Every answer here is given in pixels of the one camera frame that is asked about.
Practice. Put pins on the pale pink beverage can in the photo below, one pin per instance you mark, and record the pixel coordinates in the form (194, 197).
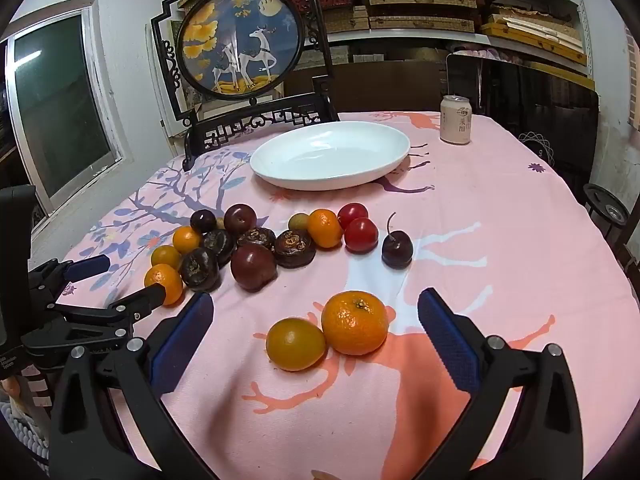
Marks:
(456, 122)

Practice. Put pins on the small tangerine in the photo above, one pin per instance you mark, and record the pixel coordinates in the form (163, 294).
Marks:
(186, 240)
(164, 282)
(325, 228)
(166, 256)

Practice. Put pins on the brown board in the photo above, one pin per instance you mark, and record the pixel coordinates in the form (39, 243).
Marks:
(380, 87)

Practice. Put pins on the small olive-green round fruit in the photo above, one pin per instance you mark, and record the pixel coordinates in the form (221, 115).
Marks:
(298, 222)

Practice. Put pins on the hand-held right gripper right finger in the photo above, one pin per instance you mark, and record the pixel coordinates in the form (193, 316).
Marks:
(445, 340)

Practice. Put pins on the pink folded cloth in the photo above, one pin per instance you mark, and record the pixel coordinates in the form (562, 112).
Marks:
(480, 52)

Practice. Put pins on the dark cherry with stem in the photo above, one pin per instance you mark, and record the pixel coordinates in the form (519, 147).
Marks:
(397, 252)

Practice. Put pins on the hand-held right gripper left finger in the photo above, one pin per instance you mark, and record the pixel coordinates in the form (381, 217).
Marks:
(182, 340)

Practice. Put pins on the window with white frame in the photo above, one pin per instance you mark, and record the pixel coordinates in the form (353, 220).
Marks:
(55, 100)

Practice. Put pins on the smooth yellow-orange citrus fruit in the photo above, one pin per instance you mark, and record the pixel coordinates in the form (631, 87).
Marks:
(295, 345)

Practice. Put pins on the white oval plate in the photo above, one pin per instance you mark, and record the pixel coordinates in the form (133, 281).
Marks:
(325, 160)

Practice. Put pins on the pink printed tablecloth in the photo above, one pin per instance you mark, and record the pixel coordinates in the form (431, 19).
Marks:
(500, 210)

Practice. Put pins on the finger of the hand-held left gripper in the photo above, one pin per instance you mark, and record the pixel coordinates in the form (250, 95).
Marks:
(145, 299)
(87, 266)

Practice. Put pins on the large dark red plum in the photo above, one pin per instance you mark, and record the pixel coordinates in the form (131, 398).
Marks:
(252, 270)

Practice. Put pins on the stack of yellow flat boxes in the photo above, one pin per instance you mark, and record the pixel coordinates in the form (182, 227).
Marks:
(530, 35)

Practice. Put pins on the white shelf unit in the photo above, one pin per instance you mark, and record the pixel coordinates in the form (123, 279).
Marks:
(400, 36)

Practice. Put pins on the dark brown water chestnut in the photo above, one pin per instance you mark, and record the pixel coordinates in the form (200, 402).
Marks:
(200, 270)
(294, 248)
(256, 237)
(218, 246)

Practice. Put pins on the round black stool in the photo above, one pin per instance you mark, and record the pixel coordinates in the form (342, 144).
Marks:
(607, 210)

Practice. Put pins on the large dimpled tangerine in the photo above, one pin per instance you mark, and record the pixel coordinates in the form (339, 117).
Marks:
(355, 325)

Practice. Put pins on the small dark purple plum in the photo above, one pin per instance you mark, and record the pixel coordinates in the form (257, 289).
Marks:
(203, 221)

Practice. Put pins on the round deer screen black stand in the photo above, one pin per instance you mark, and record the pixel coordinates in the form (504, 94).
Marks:
(235, 35)

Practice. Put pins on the red cherry tomato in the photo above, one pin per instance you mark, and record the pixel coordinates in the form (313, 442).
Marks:
(361, 236)
(352, 212)

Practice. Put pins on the medium dark red plum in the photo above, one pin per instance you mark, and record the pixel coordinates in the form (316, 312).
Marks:
(240, 218)

